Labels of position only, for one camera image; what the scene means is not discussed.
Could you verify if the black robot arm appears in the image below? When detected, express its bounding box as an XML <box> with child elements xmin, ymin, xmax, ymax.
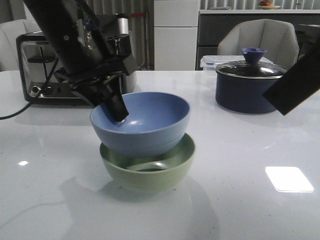
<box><xmin>24</xmin><ymin>0</ymin><xmax>138</xmax><ymax>122</ymax></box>

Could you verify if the black and chrome toaster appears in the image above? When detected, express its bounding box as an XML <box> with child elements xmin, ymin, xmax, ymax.
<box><xmin>15</xmin><ymin>30</ymin><xmax>138</xmax><ymax>106</ymax></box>

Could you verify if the grey upholstered chair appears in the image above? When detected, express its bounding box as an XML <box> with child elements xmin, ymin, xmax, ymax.
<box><xmin>0</xmin><ymin>19</ymin><xmax>40</xmax><ymax>72</ymax></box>
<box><xmin>217</xmin><ymin>18</ymin><xmax>300</xmax><ymax>69</ymax></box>

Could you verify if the green bowl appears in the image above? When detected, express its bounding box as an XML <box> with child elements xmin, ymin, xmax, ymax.
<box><xmin>99</xmin><ymin>134</ymin><xmax>196</xmax><ymax>193</ymax></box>

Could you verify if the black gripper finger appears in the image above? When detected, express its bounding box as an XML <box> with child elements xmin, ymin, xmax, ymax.
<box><xmin>263</xmin><ymin>45</ymin><xmax>320</xmax><ymax>116</ymax></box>

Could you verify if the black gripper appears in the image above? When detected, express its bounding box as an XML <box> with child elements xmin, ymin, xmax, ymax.
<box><xmin>54</xmin><ymin>13</ymin><xmax>138</xmax><ymax>122</ymax></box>

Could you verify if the white refrigerator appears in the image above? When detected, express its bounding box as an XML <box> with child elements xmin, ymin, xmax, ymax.
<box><xmin>154</xmin><ymin>0</ymin><xmax>200</xmax><ymax>71</ymax></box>

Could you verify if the glass lid with blue knob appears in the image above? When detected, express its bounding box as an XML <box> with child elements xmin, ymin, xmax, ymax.
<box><xmin>215</xmin><ymin>48</ymin><xmax>288</xmax><ymax>80</ymax></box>

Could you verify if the grey upholstered chair right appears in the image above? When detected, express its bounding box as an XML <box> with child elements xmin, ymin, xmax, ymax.
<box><xmin>217</xmin><ymin>18</ymin><xmax>300</xmax><ymax>69</ymax></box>

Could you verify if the blue bowl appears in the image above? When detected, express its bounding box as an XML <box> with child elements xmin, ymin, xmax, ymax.
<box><xmin>90</xmin><ymin>92</ymin><xmax>191</xmax><ymax>158</ymax></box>

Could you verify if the dark kitchen counter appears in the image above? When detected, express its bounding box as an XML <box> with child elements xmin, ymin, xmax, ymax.
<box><xmin>195</xmin><ymin>9</ymin><xmax>320</xmax><ymax>70</ymax></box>

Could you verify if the clear plastic food container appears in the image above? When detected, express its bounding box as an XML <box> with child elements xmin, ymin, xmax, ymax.
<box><xmin>200</xmin><ymin>54</ymin><xmax>273</xmax><ymax>71</ymax></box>

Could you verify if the fruit plate on counter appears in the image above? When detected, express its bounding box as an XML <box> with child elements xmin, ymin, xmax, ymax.
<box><xmin>257</xmin><ymin>0</ymin><xmax>281</xmax><ymax>10</ymax></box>

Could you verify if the red barrier belt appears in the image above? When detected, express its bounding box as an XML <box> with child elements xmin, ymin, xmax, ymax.
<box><xmin>131</xmin><ymin>12</ymin><xmax>146</xmax><ymax>18</ymax></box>

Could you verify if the black toaster power cord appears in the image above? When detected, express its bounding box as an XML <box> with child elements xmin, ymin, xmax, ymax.
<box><xmin>0</xmin><ymin>102</ymin><xmax>32</xmax><ymax>120</ymax></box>

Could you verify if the dark blue saucepan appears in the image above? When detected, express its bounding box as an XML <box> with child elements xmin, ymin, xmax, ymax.
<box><xmin>215</xmin><ymin>64</ymin><xmax>287</xmax><ymax>115</ymax></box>

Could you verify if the grey upholstered chair left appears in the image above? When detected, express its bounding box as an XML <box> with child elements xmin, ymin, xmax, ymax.
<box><xmin>0</xmin><ymin>19</ymin><xmax>40</xmax><ymax>72</ymax></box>

